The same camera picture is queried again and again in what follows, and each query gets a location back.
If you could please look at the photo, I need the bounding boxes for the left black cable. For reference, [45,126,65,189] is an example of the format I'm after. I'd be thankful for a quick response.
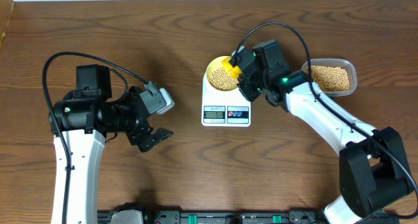
[42,52,150,224]

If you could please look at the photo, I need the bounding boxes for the black cable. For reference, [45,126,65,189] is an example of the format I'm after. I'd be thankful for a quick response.
[230,21,418,220]
[42,52,150,224]

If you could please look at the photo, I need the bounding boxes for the clear plastic container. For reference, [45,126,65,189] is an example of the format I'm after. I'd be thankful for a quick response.
[310,58,357,97]

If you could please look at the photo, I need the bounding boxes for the cardboard panel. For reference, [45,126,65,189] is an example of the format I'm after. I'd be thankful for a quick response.
[0,0,14,46]

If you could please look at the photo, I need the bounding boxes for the white digital kitchen scale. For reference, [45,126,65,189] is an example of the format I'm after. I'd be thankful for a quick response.
[201,69,251,127]

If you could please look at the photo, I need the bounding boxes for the pale yellow bowl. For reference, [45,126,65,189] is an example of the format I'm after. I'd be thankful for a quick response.
[206,56,229,82]

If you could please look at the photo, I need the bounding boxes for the right black cable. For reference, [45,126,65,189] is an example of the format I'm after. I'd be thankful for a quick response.
[230,21,418,220]

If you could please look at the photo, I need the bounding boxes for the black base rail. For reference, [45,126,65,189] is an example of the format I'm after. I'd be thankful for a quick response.
[97,210,400,224]

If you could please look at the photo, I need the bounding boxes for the soybeans in bowl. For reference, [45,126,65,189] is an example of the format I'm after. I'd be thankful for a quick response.
[208,67,238,91]

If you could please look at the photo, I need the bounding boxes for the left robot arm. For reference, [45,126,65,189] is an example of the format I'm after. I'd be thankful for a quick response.
[50,82,174,223]

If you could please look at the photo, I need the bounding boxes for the soybeans pile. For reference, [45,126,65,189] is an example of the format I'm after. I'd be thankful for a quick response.
[312,65,350,91]

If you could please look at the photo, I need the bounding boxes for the yellow measuring scoop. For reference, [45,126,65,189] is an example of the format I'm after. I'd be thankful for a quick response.
[221,57,242,79]

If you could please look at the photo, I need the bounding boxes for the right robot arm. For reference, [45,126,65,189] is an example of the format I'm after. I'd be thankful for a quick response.
[231,40,417,223]

